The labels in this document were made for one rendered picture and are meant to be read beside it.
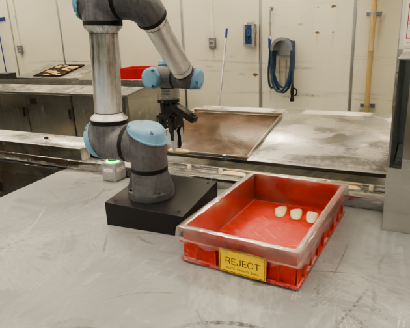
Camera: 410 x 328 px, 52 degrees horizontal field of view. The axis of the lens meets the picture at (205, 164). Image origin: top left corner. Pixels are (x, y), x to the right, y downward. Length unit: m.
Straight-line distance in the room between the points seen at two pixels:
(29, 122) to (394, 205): 4.74
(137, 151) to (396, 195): 0.75
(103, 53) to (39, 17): 6.26
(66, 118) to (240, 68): 2.25
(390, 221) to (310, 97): 4.09
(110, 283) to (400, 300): 0.65
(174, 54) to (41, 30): 6.22
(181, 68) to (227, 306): 0.81
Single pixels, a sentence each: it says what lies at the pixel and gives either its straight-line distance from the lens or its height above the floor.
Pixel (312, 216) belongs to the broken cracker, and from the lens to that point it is 1.33.
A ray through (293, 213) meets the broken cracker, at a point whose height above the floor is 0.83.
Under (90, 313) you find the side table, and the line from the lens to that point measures 0.98.
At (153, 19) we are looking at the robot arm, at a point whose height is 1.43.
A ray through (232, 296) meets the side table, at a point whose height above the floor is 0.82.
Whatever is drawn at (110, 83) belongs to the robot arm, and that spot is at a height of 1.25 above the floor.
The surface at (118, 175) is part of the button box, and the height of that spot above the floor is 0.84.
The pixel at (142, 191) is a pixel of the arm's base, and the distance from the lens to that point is 1.28.
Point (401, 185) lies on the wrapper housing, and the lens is 1.27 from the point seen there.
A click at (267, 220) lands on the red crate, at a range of 1.31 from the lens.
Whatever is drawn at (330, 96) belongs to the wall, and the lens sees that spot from 5.26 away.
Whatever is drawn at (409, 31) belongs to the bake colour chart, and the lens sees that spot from 2.18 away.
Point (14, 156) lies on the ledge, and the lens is 2.26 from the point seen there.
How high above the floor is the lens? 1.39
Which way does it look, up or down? 18 degrees down
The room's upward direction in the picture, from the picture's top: 3 degrees counter-clockwise
